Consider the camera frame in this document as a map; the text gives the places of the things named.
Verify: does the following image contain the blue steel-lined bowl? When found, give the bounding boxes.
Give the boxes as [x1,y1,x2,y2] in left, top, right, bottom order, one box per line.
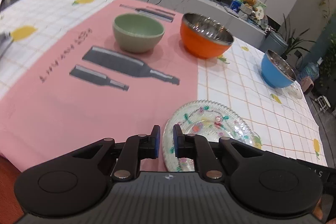
[261,50,297,89]

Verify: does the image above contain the pink low stool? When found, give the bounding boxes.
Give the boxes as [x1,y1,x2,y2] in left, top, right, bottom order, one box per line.
[301,77,315,94]

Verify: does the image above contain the large water bottle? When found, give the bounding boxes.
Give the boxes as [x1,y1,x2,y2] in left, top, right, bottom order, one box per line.
[299,61,322,83]

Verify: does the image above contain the lemon checkered tablecloth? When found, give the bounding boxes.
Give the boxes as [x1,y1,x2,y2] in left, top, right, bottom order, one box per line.
[0,0,328,169]

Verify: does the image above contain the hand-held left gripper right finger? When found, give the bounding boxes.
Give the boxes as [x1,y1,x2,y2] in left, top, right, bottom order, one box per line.
[173,124,265,179]

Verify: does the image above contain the pile of toys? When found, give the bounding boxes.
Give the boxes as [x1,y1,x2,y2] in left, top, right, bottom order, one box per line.
[230,0,269,23]

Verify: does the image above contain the pink bottle print cloth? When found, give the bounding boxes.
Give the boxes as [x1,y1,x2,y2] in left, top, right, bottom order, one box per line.
[0,0,198,174]

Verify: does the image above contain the small white stool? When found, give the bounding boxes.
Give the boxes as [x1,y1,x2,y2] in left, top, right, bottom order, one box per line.
[316,95,331,111]

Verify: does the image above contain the small clear glass plate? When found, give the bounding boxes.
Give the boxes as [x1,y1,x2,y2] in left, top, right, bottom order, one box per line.
[285,81,303,100]

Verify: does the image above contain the orange steel-lined bowl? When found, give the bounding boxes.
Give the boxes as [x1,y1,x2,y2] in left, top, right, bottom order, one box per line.
[180,13,234,59]

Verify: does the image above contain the green potted plant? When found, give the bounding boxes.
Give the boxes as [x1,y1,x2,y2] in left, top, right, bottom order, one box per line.
[282,14,317,56]

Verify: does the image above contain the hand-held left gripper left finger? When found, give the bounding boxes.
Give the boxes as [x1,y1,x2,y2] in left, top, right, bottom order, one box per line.
[71,124,161,182]

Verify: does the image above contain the flower print glass plate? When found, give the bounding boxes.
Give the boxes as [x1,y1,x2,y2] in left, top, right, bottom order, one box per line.
[162,100,260,172]

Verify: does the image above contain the grey trash bin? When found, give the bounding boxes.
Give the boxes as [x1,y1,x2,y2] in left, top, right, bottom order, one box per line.
[261,30,289,56]

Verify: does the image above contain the green ceramic bowl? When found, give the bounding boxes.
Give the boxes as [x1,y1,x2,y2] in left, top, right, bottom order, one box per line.
[113,13,165,54]

